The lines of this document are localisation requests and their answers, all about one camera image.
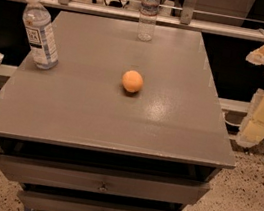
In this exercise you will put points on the blue label plastic water bottle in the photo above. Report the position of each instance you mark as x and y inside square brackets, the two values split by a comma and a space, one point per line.
[38, 25]

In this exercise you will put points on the clear plastic water bottle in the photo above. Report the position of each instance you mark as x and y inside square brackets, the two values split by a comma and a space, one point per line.
[147, 20]

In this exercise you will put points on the middle grey drawer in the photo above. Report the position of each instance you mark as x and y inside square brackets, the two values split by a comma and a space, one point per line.
[46, 202]

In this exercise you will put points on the grey drawer cabinet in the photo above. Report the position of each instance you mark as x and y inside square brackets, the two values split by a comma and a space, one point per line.
[79, 113]

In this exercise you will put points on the orange ball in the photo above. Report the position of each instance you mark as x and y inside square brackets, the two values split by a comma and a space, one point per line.
[132, 81]

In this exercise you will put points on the top grey drawer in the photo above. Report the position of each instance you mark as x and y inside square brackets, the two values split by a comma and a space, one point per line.
[100, 180]

